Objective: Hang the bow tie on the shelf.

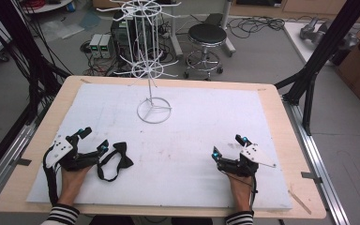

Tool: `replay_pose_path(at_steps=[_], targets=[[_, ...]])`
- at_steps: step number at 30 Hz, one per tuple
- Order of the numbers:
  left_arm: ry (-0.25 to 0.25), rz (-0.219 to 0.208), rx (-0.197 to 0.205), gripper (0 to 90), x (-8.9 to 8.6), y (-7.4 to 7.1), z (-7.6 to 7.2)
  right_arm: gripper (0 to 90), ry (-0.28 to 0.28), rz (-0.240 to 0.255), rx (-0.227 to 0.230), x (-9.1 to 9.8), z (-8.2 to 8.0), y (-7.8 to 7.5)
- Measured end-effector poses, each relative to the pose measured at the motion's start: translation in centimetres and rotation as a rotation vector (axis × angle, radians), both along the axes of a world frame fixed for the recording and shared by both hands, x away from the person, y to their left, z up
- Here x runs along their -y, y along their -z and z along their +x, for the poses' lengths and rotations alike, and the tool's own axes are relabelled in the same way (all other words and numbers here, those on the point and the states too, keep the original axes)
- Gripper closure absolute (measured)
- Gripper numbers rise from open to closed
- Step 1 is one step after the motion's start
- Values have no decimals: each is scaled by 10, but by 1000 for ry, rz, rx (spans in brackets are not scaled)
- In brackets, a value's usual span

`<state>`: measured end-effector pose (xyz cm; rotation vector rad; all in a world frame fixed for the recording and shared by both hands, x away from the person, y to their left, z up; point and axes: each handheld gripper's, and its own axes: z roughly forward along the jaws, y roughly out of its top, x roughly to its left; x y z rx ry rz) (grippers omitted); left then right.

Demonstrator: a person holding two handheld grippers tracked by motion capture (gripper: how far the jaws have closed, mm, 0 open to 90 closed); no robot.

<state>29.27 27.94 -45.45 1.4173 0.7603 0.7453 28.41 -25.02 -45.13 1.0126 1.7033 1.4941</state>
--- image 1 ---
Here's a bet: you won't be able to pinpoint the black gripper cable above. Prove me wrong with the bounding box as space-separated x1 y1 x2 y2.
231 173 260 207
42 145 60 206

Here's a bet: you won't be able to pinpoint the black computer tower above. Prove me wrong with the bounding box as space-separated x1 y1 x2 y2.
110 10 158 64

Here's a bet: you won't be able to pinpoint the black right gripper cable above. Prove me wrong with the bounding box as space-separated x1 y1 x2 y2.
231 173 260 207

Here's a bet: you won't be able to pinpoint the person's left hand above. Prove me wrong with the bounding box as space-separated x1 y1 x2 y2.
58 165 93 196

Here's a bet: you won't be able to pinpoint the white wire display rack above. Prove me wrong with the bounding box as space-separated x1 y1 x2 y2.
96 0 183 126

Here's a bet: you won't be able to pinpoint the grey tape piece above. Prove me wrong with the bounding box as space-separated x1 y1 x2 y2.
300 171 323 185

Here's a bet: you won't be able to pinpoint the grey bench power supply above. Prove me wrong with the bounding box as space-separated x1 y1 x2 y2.
98 34 113 59
88 33 103 59

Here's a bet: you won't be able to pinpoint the bundle of black floor cables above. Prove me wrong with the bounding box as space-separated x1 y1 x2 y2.
228 15 287 40

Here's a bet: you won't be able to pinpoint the person's right hand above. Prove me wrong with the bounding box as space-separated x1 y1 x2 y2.
227 172 255 201

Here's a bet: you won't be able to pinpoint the black tape piece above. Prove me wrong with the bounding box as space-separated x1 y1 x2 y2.
16 157 33 167

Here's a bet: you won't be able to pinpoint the person's dark pants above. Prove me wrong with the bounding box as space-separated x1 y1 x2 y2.
88 214 214 225

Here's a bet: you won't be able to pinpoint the black bow tie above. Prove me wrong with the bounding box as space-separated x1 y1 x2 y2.
96 141 135 183

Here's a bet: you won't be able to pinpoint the grey metal stand leg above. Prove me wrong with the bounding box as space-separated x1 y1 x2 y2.
219 0 237 58

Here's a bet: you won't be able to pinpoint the black round stool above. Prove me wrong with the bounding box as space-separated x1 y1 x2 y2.
183 22 229 82

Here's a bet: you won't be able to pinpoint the white foam mat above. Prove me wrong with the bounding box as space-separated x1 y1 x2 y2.
25 82 293 211

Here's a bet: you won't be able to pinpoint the aluminium rail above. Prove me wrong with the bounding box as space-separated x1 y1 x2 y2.
0 120 41 204
281 98 352 225

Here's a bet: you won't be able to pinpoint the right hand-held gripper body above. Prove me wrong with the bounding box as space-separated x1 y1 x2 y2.
217 142 278 178

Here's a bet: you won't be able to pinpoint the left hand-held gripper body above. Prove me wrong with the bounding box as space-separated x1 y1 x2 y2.
45 134 102 172

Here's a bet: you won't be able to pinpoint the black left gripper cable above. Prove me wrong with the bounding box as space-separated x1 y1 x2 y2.
42 145 60 206

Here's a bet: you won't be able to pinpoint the thin wooden stick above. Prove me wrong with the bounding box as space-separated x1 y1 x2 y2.
288 189 313 216

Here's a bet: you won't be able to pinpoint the black metal frame post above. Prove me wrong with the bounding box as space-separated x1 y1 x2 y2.
0 0 73 126
274 0 360 137

